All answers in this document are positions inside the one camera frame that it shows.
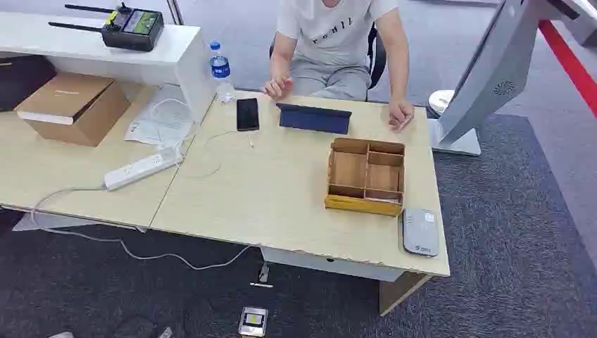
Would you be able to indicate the pale wooden desk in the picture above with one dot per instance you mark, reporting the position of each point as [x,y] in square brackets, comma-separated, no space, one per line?
[261,196]
[56,168]

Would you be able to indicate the wooden divided card box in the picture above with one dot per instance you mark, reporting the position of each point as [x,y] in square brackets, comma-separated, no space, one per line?
[347,168]

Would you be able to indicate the tablet in blue case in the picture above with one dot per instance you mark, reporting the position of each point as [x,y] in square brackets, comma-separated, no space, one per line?
[312,121]

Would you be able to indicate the black smartphone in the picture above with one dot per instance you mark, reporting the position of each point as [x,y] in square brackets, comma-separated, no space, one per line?
[247,114]

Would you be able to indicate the person's right hand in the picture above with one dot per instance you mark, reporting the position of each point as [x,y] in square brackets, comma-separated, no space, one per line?
[278,87]

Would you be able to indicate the person's hand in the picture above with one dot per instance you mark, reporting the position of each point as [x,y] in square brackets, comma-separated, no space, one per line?
[278,87]
[400,113]

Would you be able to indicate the person's left hand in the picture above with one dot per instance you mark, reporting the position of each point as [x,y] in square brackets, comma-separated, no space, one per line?
[400,113]

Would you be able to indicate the clear water bottle blue label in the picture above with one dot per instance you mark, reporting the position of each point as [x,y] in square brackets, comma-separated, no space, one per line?
[220,67]

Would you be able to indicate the black office chair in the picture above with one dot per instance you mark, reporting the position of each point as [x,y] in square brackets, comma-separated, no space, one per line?
[378,60]

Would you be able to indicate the person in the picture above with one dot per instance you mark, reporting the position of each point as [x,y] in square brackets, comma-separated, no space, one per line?
[331,32]

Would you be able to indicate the white paper sheets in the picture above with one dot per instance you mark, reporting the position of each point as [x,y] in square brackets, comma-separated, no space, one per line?
[163,119]

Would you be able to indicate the round white stanchion base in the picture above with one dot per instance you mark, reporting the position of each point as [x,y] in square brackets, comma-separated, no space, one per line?
[438,100]

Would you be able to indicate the white power strip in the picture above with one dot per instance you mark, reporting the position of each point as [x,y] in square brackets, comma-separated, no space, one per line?
[140,169]

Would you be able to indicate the metal floor socket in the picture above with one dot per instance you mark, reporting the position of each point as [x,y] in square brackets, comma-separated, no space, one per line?
[253,322]

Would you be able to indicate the black remote controller with antennas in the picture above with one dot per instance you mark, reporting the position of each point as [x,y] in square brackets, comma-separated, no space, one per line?
[133,30]

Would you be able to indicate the white kiosk stand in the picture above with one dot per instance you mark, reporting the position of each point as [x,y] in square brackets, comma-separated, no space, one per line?
[494,70]

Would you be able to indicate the brown cardboard box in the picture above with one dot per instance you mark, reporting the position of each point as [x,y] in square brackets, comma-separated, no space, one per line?
[70,100]

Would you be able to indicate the white desk shelf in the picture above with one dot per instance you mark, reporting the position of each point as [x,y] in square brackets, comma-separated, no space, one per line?
[70,51]

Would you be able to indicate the black bag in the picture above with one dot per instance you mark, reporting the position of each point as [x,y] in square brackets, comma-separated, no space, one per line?
[23,79]

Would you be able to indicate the red barrier belt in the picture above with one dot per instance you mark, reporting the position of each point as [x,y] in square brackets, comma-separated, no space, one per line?
[569,65]

